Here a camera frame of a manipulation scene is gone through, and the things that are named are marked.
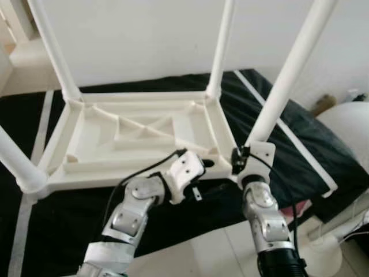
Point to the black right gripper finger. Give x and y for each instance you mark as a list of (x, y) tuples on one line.
[(235, 152)]

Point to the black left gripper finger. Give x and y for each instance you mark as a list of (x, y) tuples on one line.
[(206, 163)]

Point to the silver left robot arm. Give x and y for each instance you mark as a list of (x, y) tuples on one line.
[(130, 213)]

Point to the white tape strip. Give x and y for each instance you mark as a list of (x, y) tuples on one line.
[(29, 190), (305, 156)]

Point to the red patterned cloth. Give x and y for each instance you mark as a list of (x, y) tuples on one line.
[(295, 211)]

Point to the small brown lumpy object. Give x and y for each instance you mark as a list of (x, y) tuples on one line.
[(323, 104)]

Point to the white standing fan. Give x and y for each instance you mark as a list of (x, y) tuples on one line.
[(349, 130)]

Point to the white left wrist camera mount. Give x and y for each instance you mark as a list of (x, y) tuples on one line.
[(185, 172)]

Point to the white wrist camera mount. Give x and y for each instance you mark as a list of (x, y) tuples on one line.
[(256, 161), (185, 172)]

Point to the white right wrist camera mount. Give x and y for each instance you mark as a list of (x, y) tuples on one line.
[(256, 161)]

